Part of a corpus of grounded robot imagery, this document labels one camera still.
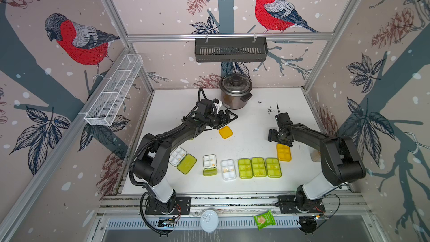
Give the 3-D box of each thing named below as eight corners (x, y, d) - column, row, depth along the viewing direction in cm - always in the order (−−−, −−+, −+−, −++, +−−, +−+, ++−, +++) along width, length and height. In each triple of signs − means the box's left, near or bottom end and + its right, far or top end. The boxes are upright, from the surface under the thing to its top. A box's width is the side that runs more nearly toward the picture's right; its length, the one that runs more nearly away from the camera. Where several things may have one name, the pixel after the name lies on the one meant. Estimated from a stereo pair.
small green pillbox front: (202, 178, 83) (201, 175, 80) (203, 157, 90) (203, 154, 87) (217, 178, 83) (217, 175, 80) (217, 157, 90) (217, 154, 87)
